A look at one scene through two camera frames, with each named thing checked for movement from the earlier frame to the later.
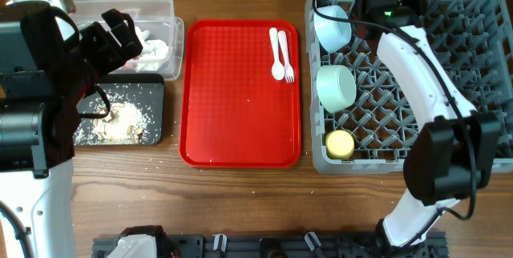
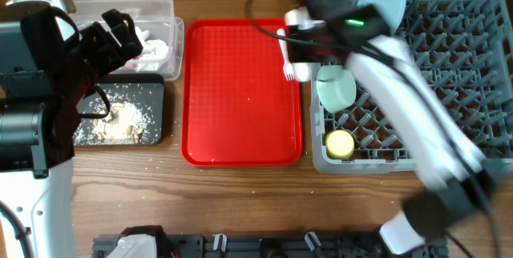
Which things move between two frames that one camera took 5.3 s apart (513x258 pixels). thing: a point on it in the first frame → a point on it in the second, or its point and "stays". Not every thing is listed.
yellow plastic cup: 339,144 stays
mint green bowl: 336,86 stays
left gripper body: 92,57 stays
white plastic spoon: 278,69 → 302,71
